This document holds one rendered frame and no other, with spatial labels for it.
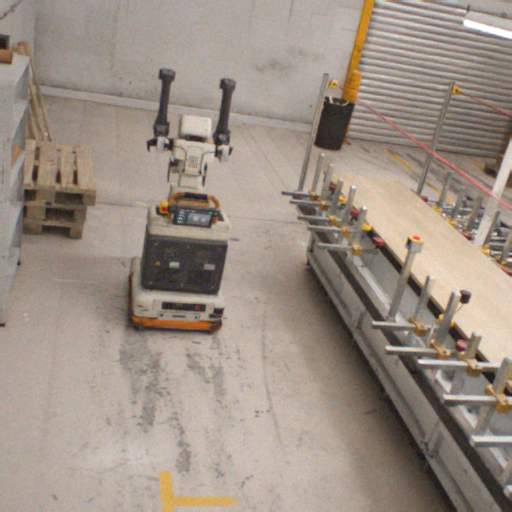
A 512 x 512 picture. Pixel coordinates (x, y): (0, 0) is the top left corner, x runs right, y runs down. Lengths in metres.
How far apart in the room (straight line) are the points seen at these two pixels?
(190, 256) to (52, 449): 1.54
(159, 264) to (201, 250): 0.29
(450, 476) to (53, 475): 2.03
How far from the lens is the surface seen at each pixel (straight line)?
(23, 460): 3.58
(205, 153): 4.49
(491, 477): 3.04
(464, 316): 3.75
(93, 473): 3.51
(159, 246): 4.33
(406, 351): 3.30
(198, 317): 4.53
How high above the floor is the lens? 2.44
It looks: 24 degrees down
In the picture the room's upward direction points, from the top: 12 degrees clockwise
